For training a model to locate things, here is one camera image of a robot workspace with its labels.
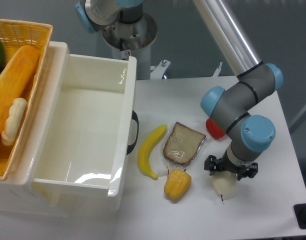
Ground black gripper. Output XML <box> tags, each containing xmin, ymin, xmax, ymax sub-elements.
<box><xmin>204</xmin><ymin>155</ymin><xmax>258</xmax><ymax>181</ymax></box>

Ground pale white pear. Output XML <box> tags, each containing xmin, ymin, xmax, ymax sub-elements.
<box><xmin>211</xmin><ymin>171</ymin><xmax>237</xmax><ymax>201</ymax></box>

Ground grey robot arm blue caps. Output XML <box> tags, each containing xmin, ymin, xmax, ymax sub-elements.
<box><xmin>75</xmin><ymin>0</ymin><xmax>284</xmax><ymax>179</ymax></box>

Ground red bell pepper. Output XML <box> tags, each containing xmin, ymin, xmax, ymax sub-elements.
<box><xmin>205</xmin><ymin>118</ymin><xmax>226</xmax><ymax>140</ymax></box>

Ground wrapped brown bread slice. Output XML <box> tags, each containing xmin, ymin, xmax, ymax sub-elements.
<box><xmin>157</xmin><ymin>122</ymin><xmax>208</xmax><ymax>177</ymax></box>

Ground yellow bell pepper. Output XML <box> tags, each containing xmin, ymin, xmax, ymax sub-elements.
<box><xmin>163</xmin><ymin>169</ymin><xmax>192</xmax><ymax>202</ymax></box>

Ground black device at table edge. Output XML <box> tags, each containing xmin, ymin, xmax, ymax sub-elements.
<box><xmin>293</xmin><ymin>203</ymin><xmax>306</xmax><ymax>230</ymax></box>

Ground yellow banana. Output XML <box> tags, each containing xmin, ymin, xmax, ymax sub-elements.
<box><xmin>137</xmin><ymin>124</ymin><xmax>168</xmax><ymax>181</ymax></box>

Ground white plastic drawer box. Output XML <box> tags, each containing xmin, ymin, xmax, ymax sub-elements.
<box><xmin>0</xmin><ymin>41</ymin><xmax>138</xmax><ymax>216</ymax></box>

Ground cream croissant pastry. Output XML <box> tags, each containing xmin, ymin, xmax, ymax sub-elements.
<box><xmin>1</xmin><ymin>97</ymin><xmax>27</xmax><ymax>146</ymax></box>

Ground orange baguette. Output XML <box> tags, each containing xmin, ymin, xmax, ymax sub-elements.
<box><xmin>0</xmin><ymin>45</ymin><xmax>40</xmax><ymax>135</ymax></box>

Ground yellow wicker basket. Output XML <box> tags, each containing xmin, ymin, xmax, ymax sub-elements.
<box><xmin>0</xmin><ymin>18</ymin><xmax>53</xmax><ymax>181</ymax></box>

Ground white bracket behind table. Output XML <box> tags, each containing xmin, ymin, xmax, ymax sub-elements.
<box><xmin>212</xmin><ymin>61</ymin><xmax>223</xmax><ymax>77</ymax></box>

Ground white frame at right edge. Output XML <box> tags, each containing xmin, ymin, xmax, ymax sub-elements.
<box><xmin>288</xmin><ymin>103</ymin><xmax>306</xmax><ymax>134</ymax></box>

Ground black drawer handle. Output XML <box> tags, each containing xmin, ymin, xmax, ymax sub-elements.
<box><xmin>126</xmin><ymin>110</ymin><xmax>140</xmax><ymax>155</ymax></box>

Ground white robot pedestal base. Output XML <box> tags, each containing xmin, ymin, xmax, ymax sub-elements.
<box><xmin>102</xmin><ymin>12</ymin><xmax>171</xmax><ymax>80</ymax></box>

